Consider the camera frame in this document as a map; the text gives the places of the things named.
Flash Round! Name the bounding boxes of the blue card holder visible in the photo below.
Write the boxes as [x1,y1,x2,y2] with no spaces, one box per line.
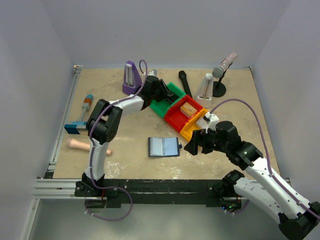
[148,137,182,158]

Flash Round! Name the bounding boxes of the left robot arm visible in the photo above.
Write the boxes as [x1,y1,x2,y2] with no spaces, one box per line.
[81,75,178,193]

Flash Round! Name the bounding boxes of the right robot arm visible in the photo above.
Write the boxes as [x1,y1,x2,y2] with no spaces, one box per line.
[184,121,320,240]

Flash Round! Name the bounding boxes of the cards in orange bin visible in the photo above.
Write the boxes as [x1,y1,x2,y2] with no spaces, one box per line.
[196,117,208,129]

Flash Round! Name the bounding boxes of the tan card in red bin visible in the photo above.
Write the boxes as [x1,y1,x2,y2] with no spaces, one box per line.
[180,102,197,118]

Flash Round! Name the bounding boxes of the green bin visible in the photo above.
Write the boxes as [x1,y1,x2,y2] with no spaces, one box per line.
[149,82,186,119]

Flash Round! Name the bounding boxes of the orange bin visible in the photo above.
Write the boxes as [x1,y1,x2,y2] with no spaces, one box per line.
[179,108,209,142]

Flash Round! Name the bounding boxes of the red bin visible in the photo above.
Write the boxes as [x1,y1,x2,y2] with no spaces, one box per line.
[164,95,203,133]

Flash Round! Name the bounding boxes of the purple metronome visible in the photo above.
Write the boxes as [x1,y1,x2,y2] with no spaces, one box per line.
[122,60,142,95]

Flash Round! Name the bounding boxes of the black microphone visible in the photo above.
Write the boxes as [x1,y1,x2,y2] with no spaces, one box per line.
[178,70,193,98]

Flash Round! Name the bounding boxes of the clear metronome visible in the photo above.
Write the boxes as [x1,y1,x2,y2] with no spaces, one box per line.
[195,73,214,103]

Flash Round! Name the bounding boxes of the black microphone stand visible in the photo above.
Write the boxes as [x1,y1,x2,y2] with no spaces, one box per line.
[212,63,226,98]

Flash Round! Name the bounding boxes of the silver microphone on stand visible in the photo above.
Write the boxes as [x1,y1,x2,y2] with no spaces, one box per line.
[212,52,238,79]

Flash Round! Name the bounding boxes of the blue grey toy tool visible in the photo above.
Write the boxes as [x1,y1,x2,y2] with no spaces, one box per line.
[64,94,94,135]

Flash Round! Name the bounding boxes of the pink cylinder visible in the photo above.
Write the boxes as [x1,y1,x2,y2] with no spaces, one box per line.
[66,138,112,156]

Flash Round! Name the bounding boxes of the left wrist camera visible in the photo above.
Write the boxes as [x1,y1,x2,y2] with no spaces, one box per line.
[147,69,158,77]

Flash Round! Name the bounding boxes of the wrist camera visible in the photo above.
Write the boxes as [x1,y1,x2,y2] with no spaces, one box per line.
[203,112,220,133]
[147,69,158,77]

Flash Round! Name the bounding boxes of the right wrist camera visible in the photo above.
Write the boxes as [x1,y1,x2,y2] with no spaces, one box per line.
[203,112,220,133]

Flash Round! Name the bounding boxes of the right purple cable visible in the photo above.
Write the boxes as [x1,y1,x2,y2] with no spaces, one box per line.
[209,98,320,217]

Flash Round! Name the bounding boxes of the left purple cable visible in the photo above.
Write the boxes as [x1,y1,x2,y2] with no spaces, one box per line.
[88,59,149,191]

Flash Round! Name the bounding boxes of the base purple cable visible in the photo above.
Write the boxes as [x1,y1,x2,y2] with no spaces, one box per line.
[84,186,133,221]

